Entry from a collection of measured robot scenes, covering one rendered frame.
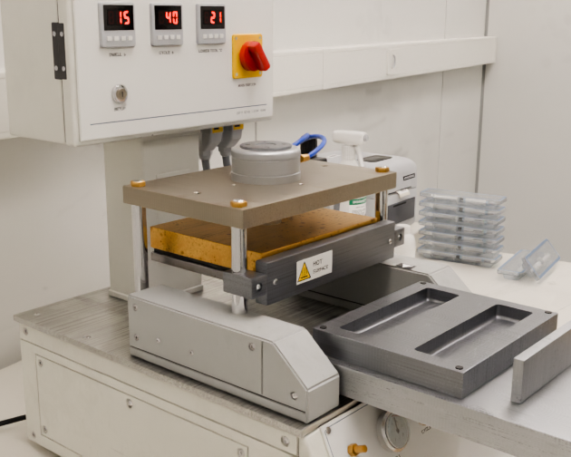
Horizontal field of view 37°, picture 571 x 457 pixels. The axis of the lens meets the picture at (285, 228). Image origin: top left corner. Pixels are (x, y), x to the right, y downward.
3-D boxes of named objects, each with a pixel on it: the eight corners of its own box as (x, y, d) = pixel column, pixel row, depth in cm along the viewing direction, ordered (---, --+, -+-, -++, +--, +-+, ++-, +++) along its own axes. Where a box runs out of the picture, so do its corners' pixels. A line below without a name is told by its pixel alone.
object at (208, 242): (150, 259, 97) (147, 178, 95) (276, 225, 113) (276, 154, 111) (263, 291, 86) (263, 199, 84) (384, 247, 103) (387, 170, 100)
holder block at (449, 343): (312, 351, 84) (312, 326, 83) (419, 301, 98) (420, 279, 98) (461, 399, 73) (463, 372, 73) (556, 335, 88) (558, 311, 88)
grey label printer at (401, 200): (290, 226, 204) (291, 156, 200) (335, 211, 220) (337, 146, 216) (379, 243, 190) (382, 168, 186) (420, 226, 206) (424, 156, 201)
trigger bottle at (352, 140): (322, 242, 190) (323, 131, 184) (341, 234, 197) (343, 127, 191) (354, 247, 186) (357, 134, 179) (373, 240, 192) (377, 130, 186)
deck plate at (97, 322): (13, 320, 105) (12, 313, 105) (212, 260, 131) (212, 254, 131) (301, 438, 76) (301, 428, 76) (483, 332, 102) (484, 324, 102)
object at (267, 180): (90, 255, 99) (84, 143, 96) (266, 209, 122) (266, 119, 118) (243, 299, 84) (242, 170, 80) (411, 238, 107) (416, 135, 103)
